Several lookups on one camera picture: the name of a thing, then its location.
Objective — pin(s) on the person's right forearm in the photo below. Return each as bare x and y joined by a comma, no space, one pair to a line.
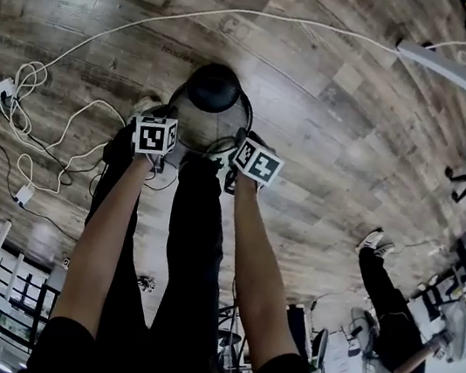
258,274

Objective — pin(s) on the white power strip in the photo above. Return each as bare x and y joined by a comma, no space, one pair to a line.
1,88

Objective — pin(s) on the clear plastic bottle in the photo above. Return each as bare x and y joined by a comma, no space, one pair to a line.
463,58

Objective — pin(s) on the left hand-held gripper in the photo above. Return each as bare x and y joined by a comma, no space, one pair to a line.
153,137

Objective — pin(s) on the grey cloth bag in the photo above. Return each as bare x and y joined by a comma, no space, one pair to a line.
455,327

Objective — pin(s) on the person's black trousers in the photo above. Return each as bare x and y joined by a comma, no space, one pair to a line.
193,241

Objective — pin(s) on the person's left white shoe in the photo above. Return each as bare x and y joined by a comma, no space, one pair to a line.
147,105

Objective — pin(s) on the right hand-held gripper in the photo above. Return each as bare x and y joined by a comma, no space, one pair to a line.
259,163

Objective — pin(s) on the black mesh waste bin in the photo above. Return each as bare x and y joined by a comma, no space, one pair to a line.
211,89

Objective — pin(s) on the white wooden rack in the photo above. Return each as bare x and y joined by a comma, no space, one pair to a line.
0,244

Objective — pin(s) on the person's left forearm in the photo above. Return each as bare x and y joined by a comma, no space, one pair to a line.
103,248

